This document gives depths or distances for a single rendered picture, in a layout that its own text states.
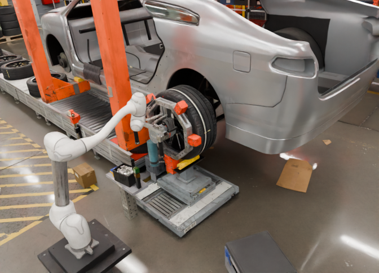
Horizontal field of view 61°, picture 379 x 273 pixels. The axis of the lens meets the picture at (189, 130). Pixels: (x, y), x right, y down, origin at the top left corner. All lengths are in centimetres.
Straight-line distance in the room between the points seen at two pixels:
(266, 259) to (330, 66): 248
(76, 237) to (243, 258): 116
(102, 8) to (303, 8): 235
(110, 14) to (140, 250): 199
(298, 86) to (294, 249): 137
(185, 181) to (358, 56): 228
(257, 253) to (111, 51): 197
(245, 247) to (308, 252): 69
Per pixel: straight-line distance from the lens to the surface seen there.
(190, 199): 313
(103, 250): 255
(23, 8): 462
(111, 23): 287
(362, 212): 347
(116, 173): 293
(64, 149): 216
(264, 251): 246
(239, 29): 252
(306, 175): 377
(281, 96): 240
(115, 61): 292
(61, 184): 244
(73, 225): 241
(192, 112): 263
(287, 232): 309
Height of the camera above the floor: 218
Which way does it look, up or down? 28 degrees down
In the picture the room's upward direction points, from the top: 4 degrees counter-clockwise
